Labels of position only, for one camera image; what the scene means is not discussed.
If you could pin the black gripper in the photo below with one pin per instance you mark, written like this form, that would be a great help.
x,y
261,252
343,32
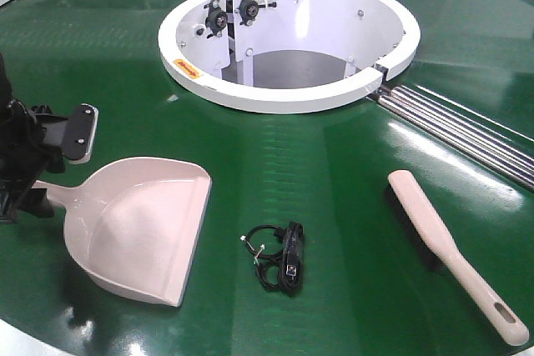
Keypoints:
x,y
34,140

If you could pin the pink plastic dustpan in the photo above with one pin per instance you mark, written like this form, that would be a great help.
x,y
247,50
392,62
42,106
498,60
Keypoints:
x,y
133,225

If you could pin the pink hand brush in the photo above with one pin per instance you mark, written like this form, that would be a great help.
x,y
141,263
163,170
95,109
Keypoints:
x,y
436,236

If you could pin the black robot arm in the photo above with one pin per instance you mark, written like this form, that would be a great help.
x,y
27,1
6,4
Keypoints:
x,y
4,81

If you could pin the green conveyor belt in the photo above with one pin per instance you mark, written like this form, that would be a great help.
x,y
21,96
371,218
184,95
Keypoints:
x,y
302,250

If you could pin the orange warning sticker front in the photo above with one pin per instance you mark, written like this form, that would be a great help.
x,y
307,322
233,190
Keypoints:
x,y
190,70

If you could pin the black bearing left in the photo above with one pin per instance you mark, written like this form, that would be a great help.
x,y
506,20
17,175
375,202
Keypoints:
x,y
216,20

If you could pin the black bearing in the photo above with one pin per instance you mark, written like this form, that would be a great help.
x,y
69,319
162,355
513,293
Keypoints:
x,y
249,10
216,20

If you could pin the black bearing right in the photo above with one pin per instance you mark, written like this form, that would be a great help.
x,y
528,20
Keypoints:
x,y
249,10

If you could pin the steel rollers right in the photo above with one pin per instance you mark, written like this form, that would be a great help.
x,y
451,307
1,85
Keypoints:
x,y
477,141

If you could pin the white central ring housing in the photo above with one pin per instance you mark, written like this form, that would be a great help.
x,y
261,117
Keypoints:
x,y
376,40

